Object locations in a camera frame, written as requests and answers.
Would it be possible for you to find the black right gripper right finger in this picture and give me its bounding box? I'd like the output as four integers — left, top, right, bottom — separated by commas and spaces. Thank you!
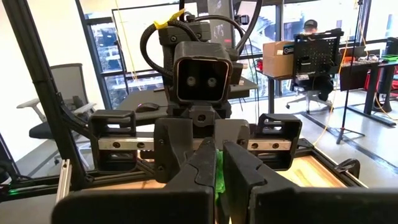
222, 139, 398, 224

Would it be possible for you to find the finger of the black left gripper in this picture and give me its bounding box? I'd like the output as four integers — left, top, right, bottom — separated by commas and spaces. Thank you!
213, 119, 251, 150
154, 117, 195, 184

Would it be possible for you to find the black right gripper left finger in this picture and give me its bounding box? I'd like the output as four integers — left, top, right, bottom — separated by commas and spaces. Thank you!
51, 138, 218, 224

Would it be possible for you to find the small green plastic decoration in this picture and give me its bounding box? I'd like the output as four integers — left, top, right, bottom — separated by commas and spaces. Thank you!
214, 148, 226, 206

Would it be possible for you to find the black computer mouse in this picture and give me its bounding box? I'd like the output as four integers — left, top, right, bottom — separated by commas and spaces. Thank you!
136, 102, 160, 113

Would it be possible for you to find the grey mesh office chair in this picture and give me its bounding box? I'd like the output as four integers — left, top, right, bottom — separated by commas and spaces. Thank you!
17, 63, 97, 141

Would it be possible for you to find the black table clamp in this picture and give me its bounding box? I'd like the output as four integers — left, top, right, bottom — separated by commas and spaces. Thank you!
334, 158, 361, 179

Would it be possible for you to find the silver aluminium extrusion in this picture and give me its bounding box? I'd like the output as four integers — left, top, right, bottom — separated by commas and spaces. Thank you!
55, 159, 73, 205

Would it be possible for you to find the brown cardboard box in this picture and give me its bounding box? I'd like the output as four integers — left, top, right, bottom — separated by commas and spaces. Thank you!
262, 40, 296, 78

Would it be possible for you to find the black tripod stand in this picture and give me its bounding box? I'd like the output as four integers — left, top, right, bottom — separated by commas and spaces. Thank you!
335, 0, 366, 144

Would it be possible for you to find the yellow tape tag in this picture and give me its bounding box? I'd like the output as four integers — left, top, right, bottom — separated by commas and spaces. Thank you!
154, 8, 186, 30

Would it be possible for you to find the black perforated panel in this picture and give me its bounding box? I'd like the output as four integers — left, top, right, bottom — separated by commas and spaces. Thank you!
292, 28, 345, 82

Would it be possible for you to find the person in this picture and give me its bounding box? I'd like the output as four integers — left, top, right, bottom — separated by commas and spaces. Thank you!
294, 19, 335, 102

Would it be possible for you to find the black work desk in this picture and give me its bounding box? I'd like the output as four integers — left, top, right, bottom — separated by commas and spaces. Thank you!
338, 58, 398, 127

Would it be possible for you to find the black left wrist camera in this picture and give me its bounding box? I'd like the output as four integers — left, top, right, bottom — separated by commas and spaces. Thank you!
172, 41, 233, 104

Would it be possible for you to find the yellow extension cable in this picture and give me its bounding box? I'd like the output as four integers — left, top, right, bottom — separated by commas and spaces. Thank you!
312, 30, 361, 147

